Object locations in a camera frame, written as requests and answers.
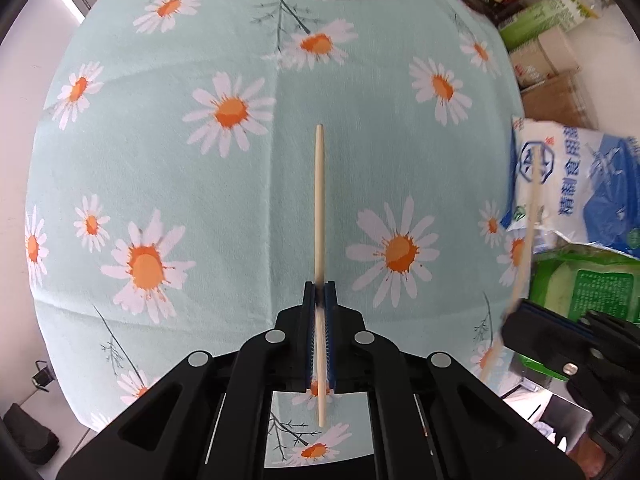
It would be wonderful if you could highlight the dark bag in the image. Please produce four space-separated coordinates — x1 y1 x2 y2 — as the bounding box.
2 402 61 467

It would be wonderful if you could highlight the green packet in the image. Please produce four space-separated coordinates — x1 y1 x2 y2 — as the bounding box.
515 244 640 382

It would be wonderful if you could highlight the person's right hand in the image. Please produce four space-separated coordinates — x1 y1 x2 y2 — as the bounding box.
569 434 623 480

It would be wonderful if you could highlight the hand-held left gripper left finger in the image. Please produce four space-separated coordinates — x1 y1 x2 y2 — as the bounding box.
55 281 317 480

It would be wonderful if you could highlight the daisy print tablecloth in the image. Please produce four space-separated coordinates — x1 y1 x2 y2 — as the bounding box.
25 0 527 467

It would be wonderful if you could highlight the black binder clip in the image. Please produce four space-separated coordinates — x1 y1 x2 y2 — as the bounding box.
30 359 57 394

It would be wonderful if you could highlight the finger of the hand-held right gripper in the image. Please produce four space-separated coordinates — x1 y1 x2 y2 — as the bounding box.
519 299 602 342
501 309 601 377

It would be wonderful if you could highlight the green label bottle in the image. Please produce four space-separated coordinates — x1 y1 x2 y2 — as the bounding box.
499 0 602 52

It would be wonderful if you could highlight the white ribbed seasoning jar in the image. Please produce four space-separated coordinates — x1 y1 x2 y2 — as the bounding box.
510 27 582 92

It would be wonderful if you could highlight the light wooden chopstick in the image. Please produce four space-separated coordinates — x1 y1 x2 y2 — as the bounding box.
313 124 329 430
479 146 546 387

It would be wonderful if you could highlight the white and blue salt bag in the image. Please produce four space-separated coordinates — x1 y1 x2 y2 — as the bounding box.
500 115 640 262

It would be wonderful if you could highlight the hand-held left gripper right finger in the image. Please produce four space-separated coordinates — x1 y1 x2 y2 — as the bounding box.
324 281 587 480

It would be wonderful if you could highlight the brown spice jar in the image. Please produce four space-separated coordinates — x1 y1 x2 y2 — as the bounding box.
520 72 599 130

